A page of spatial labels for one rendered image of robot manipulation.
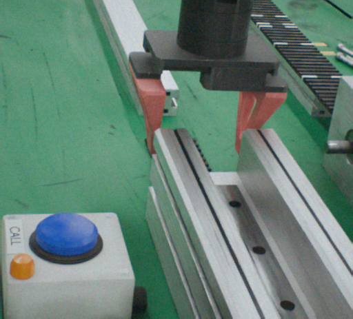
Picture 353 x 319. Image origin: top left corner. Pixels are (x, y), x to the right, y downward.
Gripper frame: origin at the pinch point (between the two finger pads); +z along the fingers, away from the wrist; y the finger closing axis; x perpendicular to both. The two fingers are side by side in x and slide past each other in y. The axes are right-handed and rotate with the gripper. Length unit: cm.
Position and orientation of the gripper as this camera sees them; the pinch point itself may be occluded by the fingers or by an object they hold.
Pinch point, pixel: (196, 144)
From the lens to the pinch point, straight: 74.9
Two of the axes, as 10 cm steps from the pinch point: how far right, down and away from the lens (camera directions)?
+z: -1.1, 8.9, 4.5
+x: -2.1, -4.6, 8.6
